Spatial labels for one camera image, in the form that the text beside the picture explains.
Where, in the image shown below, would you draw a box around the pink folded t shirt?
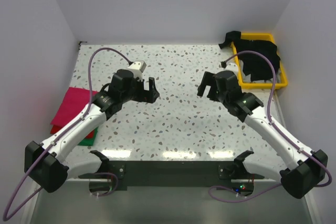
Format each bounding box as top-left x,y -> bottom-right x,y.
51,87 -> 90,127

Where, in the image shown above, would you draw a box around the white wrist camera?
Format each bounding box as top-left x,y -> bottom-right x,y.
220,61 -> 238,74
127,60 -> 146,81

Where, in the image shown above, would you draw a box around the black t shirt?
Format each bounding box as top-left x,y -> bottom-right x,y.
219,31 -> 280,81

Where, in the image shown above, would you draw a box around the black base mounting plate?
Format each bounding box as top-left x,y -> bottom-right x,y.
78,159 -> 266,192

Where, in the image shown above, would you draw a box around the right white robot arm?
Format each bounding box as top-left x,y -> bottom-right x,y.
197,70 -> 328,199

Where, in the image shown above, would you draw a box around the red folded t shirt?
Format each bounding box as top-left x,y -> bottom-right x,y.
50,125 -> 96,139

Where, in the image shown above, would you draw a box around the purple cable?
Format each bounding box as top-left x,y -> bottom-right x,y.
208,50 -> 332,204
1,47 -> 132,221

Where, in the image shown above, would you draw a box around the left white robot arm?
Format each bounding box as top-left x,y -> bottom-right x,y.
24,69 -> 160,193

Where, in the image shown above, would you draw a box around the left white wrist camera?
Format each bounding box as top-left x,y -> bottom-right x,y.
127,60 -> 146,81

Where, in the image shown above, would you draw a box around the green folded t shirt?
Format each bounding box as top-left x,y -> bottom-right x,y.
78,128 -> 98,146

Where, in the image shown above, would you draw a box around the grey t shirt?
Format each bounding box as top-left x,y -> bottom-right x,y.
239,60 -> 282,84

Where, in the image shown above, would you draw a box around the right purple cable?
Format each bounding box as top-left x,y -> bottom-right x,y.
208,50 -> 332,204

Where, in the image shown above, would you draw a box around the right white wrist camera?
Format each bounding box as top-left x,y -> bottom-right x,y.
220,61 -> 238,74

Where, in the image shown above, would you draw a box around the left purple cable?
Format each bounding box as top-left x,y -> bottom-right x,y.
1,47 -> 132,221

